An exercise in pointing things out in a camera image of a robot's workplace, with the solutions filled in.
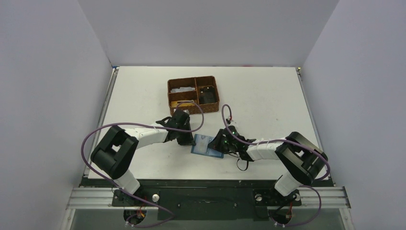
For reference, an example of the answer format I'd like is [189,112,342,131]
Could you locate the blue leather card holder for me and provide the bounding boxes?
[191,134,224,159]

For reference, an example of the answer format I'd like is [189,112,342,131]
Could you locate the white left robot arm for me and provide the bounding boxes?
[90,110,195,195]

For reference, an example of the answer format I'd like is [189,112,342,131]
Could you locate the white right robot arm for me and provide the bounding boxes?
[208,126,329,196]

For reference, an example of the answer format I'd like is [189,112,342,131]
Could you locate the gold card in basket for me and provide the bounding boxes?
[170,100,195,108]

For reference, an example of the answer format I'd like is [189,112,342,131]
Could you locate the silver cards in basket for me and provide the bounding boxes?
[170,87,196,93]

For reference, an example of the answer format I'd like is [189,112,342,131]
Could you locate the black items in basket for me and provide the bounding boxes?
[198,86,218,104]

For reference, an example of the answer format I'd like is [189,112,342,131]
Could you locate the brown woven divided basket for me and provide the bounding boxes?
[167,76,220,115]

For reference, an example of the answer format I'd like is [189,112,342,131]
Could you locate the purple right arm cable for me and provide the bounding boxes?
[221,104,331,228]

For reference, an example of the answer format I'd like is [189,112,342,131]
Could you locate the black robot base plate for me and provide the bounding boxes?
[79,177,302,221]

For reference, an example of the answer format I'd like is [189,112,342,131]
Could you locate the aluminium frame rail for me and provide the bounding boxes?
[65,186,351,210]

